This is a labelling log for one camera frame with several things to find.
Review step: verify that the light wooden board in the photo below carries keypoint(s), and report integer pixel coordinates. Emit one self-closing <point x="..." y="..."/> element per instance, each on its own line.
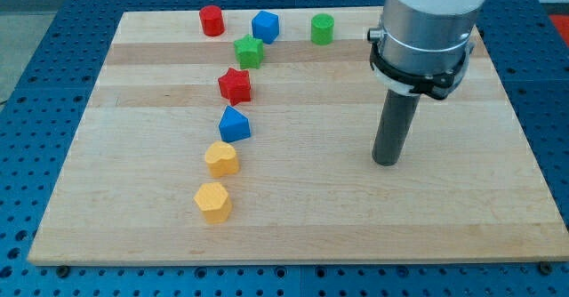
<point x="466" y="188"/>

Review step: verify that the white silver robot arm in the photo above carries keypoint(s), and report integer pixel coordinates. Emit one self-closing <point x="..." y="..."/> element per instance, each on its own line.
<point x="423" y="46"/>

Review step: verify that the green cylinder block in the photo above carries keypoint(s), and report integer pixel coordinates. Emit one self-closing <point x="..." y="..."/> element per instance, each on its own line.
<point x="322" y="26"/>

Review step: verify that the yellow heart block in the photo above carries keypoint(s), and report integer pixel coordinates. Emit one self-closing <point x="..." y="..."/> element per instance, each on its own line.
<point x="221" y="159"/>

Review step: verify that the blue triangle block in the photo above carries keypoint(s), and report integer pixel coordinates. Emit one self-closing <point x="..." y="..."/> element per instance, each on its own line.
<point x="233" y="125"/>

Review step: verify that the red cylinder block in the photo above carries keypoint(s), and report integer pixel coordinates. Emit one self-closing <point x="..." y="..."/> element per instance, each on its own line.
<point x="212" y="21"/>

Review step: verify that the yellow hexagon block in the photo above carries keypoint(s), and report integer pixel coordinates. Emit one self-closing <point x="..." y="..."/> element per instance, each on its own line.
<point x="214" y="202"/>

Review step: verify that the red star block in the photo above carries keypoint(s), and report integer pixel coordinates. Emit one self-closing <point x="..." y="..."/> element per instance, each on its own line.
<point x="235" y="86"/>

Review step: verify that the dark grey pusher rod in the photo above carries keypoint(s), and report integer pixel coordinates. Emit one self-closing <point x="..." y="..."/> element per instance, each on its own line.
<point x="396" y="118"/>

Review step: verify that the blue cube block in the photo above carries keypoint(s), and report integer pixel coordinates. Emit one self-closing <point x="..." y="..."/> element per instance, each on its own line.
<point x="265" y="26"/>

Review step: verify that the green star block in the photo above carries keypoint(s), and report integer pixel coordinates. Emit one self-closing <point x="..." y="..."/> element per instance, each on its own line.
<point x="249" y="52"/>

